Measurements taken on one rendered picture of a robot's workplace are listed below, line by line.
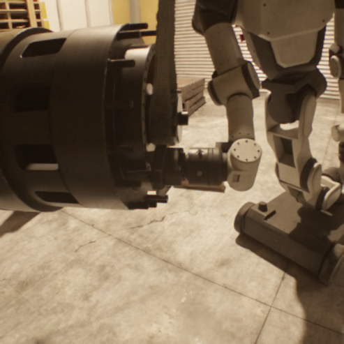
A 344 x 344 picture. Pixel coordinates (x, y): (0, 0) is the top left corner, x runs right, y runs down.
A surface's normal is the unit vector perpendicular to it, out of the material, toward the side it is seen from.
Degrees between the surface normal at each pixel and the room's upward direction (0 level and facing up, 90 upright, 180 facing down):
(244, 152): 30
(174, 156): 20
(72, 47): 36
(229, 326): 0
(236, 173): 120
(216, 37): 71
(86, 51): 41
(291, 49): 101
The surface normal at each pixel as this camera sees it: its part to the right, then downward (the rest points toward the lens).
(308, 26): -0.01, 0.60
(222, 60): -0.55, 0.07
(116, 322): -0.04, -0.90
